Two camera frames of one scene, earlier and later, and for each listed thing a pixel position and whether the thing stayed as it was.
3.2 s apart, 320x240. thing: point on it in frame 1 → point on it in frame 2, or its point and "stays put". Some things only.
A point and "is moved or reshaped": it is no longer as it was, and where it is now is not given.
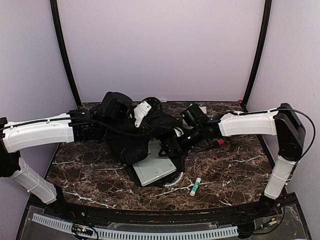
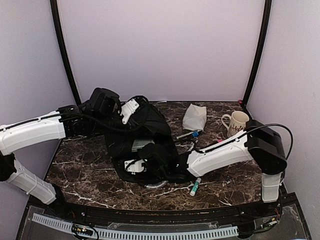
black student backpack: (128, 144) is moved or reshaped
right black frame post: (267, 17) stays put
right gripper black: (171, 151) → (140, 159)
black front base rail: (277, 204) stays put
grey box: (153, 166) → (139, 144)
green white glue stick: (198, 180) stays put
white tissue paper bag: (204, 109) is moved or reshaped
